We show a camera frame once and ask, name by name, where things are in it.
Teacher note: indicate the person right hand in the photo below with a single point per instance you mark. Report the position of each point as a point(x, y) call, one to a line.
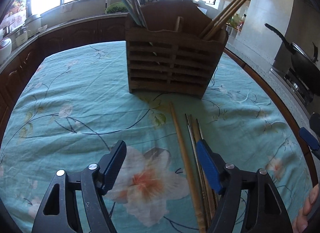
point(301, 221)

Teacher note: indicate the wooden handled fork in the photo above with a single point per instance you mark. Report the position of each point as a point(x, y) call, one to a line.
point(132, 12)

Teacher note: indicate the gas stove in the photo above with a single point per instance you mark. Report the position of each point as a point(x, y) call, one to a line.
point(305, 97)

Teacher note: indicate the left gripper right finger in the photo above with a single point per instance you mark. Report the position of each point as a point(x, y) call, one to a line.
point(264, 211)

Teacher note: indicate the green colander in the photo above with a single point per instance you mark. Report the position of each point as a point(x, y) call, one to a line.
point(117, 7)

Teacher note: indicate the thin steel chopstick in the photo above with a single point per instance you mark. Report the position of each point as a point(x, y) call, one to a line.
point(206, 159)

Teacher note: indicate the black wok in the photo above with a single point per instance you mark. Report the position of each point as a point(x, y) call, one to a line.
point(305, 69)

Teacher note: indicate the brown wooden chopstick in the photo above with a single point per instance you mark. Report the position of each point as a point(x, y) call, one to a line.
point(197, 204)

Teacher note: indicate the wooden utensil holder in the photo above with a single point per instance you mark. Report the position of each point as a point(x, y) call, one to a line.
point(168, 54)

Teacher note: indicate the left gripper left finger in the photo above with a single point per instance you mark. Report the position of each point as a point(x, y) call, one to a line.
point(58, 211)

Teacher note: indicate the white pink rice cooker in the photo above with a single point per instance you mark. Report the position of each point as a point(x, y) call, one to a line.
point(5, 49)

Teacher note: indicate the white slow cooker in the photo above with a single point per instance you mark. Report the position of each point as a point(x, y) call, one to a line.
point(32, 24)

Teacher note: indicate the floral teal tablecloth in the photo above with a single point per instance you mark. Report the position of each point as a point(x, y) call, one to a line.
point(78, 105)

